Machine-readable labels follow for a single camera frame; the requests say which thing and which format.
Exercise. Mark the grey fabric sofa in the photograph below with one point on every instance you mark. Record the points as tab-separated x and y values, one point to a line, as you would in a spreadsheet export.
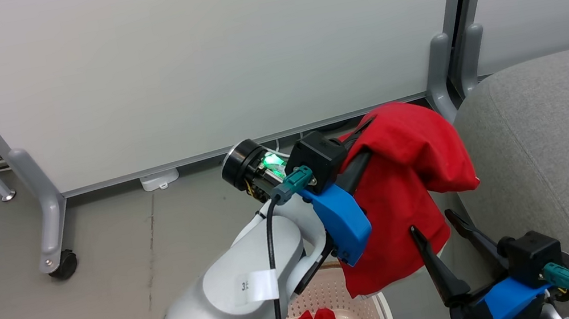
568	164

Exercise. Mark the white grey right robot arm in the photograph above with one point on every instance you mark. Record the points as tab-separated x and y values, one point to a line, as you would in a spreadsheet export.
551	318

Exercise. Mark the black caster wheel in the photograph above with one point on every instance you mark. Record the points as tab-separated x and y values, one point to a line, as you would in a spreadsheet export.
64	265

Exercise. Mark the wide white partition panel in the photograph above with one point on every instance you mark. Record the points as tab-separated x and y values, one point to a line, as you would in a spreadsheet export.
186	54

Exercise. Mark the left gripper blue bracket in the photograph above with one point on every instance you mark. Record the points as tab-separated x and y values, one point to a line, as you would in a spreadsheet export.
342	222

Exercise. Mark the plain red garment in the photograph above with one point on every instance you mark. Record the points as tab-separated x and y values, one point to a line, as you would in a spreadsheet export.
411	190

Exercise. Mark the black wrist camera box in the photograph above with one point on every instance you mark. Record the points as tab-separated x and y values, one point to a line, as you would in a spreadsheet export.
322	159
532	256

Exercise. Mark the white perforated laundry basket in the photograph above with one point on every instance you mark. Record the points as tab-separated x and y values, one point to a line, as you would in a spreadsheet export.
330	293

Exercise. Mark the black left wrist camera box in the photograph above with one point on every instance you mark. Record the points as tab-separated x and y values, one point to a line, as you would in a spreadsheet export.
322	159

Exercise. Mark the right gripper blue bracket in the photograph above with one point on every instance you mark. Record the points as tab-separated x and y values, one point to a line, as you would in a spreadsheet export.
502	305

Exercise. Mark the white paper label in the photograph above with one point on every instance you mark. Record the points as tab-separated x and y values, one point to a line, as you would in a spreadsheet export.
259	286

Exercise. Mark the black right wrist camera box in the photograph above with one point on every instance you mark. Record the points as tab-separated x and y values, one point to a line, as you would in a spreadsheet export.
532	256

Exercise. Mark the small white plastic box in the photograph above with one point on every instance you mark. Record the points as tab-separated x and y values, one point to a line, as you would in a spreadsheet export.
159	179

